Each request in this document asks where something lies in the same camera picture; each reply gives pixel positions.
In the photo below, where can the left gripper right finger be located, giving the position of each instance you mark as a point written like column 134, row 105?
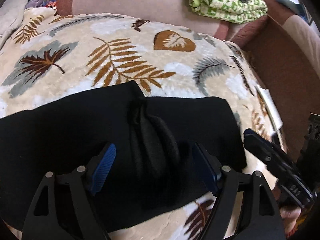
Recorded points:
column 245, row 208

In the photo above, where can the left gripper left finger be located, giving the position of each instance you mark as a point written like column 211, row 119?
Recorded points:
column 61, row 207

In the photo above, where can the black pants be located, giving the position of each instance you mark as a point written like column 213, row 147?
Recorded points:
column 153, row 171

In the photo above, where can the person's right hand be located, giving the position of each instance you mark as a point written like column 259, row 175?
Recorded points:
column 289, row 216

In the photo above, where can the beige leaf pattern blanket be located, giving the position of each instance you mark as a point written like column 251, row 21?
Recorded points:
column 49, row 57

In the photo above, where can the green white patterned quilt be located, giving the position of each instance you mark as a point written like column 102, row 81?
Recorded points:
column 234, row 11

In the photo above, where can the beige crumpled sheet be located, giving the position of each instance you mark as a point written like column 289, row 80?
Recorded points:
column 12, row 13

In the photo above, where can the pink mattress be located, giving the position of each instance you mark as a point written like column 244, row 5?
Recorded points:
column 178, row 12

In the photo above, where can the brown wooden bed frame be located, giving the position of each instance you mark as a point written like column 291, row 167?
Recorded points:
column 288, row 75

